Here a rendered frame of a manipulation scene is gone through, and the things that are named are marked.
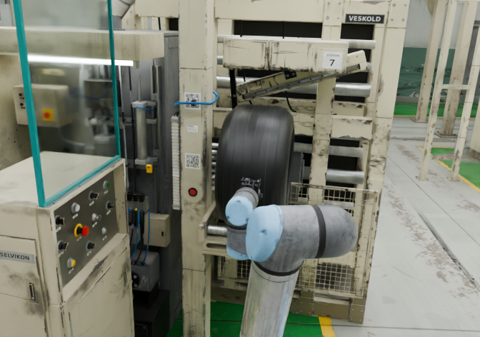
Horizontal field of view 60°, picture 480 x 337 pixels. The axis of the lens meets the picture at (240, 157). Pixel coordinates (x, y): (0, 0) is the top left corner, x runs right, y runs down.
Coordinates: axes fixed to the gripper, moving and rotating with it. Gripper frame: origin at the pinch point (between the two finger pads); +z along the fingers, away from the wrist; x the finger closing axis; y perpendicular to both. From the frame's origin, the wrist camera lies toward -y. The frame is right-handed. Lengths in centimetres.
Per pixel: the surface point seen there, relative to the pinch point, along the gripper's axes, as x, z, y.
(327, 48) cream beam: -25, 42, 61
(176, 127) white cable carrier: 41, 22, 20
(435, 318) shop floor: -114, 109, -108
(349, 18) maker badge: -36, 71, 79
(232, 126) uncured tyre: 12.6, 10.8, 24.5
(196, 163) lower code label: 31.6, 22.3, 3.9
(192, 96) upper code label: 33, 19, 36
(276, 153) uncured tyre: -7.7, 4.4, 15.1
